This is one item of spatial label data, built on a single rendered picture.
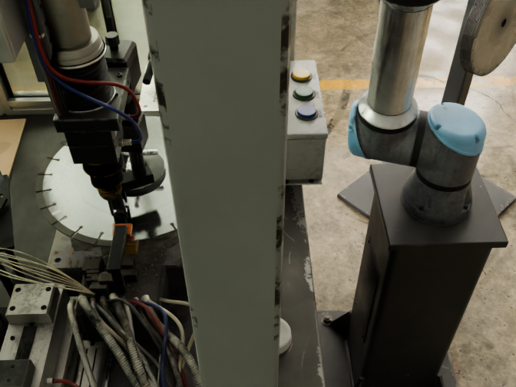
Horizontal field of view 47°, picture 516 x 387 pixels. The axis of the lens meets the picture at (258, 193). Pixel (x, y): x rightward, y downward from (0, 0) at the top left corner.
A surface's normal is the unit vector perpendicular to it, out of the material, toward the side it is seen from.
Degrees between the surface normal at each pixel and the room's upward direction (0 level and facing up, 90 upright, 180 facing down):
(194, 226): 90
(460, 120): 8
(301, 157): 90
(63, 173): 0
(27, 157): 0
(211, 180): 90
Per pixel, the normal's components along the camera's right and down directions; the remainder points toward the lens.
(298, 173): 0.03, 0.71
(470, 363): 0.00, -0.70
